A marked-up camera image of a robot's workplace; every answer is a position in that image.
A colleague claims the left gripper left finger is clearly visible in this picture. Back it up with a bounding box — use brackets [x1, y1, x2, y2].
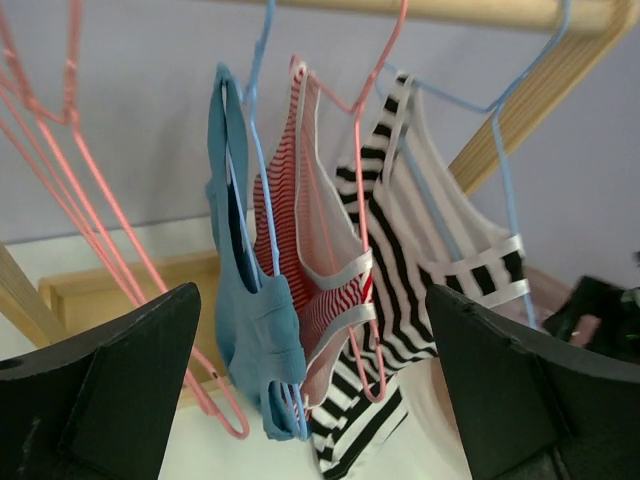
[1, 283, 201, 479]

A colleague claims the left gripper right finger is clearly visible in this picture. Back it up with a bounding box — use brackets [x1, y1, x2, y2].
[426, 285, 639, 479]

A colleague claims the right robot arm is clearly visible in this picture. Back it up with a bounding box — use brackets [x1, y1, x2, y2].
[542, 275, 639, 364]

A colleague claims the blue tank top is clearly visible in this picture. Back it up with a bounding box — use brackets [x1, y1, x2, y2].
[206, 64, 308, 441]

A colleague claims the black white striped tank top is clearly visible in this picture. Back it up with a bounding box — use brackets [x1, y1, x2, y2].
[311, 74, 530, 479]

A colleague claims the red striped tank top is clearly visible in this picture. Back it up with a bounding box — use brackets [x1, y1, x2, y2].
[253, 60, 375, 409]

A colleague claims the wooden clothes rack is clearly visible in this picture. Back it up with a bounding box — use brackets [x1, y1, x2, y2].
[0, 0, 640, 401]

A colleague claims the blue wire hanger left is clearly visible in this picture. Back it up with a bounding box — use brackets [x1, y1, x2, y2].
[241, 0, 308, 440]

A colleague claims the blue wire hanger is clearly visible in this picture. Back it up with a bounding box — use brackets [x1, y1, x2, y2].
[241, 0, 308, 440]
[374, 0, 574, 331]

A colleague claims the blue wire hanger right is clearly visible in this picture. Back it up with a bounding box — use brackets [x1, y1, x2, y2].
[374, 0, 574, 331]

